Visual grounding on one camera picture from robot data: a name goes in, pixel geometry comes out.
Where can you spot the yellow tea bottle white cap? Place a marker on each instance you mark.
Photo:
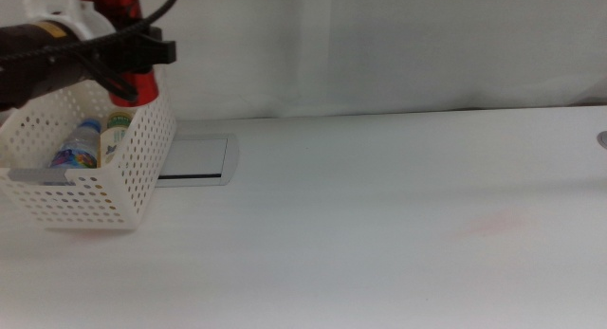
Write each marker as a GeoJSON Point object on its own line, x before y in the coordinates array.
{"type": "Point", "coordinates": [114, 134]}

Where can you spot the white curtain backdrop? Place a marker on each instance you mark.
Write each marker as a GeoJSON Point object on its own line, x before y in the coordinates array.
{"type": "Point", "coordinates": [379, 44]}

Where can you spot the white perforated plastic basket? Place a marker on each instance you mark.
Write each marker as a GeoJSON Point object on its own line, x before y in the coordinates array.
{"type": "Point", "coordinates": [142, 168]}

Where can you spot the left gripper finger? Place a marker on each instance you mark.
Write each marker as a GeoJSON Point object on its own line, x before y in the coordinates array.
{"type": "Point", "coordinates": [165, 52]}

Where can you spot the red cola can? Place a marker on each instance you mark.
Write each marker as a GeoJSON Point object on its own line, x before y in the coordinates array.
{"type": "Point", "coordinates": [142, 89]}

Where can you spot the clear water bottle blue cap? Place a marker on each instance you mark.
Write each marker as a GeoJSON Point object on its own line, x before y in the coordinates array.
{"type": "Point", "coordinates": [76, 149]}

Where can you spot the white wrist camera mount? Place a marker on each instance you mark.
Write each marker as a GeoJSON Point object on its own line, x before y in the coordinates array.
{"type": "Point", "coordinates": [90, 23]}

